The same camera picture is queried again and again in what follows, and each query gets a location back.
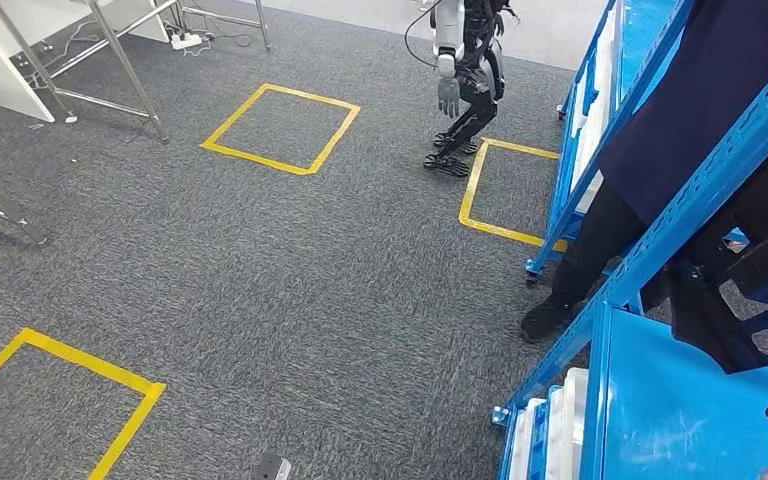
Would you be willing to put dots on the standing robot's grey hand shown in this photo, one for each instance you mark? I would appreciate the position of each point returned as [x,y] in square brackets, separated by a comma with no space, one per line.
[449,96]

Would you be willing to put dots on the black plastic bracket part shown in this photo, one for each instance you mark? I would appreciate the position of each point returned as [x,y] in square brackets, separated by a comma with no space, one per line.
[708,331]

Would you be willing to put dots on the blue metal shelf rack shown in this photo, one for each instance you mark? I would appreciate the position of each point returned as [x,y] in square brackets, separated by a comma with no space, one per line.
[656,411]
[649,33]

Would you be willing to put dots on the standing humanoid robot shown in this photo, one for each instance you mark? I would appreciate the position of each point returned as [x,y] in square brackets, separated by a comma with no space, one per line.
[483,73]

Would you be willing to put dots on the yellow tape floor square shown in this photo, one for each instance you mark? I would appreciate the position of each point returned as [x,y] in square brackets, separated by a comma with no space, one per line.
[473,185]
[92,363]
[258,161]

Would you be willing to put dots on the white ribbed plastic panel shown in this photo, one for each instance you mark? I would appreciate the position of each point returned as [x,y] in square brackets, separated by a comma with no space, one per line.
[599,112]
[568,424]
[522,444]

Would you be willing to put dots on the person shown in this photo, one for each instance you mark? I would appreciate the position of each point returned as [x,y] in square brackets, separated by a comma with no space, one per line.
[689,99]

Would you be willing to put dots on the white power strip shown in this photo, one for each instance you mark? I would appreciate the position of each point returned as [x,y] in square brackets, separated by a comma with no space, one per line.
[186,41]

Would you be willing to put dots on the white partition panel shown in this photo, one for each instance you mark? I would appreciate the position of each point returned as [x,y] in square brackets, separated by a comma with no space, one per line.
[0,60]
[139,20]

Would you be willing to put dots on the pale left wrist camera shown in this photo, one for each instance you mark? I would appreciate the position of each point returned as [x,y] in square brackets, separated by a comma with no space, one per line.
[271,467]

